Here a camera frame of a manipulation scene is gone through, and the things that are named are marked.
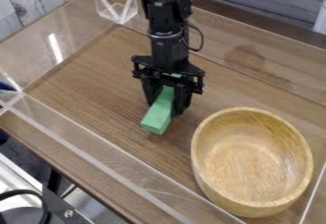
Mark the clear acrylic front wall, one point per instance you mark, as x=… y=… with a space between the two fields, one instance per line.
x=126 y=184

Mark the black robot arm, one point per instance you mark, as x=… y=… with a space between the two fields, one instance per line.
x=169 y=16

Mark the blue object at left edge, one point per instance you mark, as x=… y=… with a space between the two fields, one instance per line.
x=6 y=87

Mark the clear acrylic left wall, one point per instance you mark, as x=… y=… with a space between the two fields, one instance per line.
x=44 y=45

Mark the black table leg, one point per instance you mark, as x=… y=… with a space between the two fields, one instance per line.
x=54 y=181

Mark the clear acrylic corner bracket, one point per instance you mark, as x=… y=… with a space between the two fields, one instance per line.
x=117 y=12

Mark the grey metal bracket with screw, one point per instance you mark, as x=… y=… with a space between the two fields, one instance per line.
x=62 y=213

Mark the green rectangular block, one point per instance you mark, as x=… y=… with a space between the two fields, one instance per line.
x=160 y=115

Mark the light wooden bowl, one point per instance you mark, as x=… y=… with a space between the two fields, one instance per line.
x=252 y=161

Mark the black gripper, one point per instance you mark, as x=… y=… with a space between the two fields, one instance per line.
x=169 y=65

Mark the clear acrylic wall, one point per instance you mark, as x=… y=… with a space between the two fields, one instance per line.
x=279 y=60
x=44 y=45
x=126 y=184

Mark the clear acrylic back wall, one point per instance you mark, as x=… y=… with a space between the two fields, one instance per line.
x=279 y=60

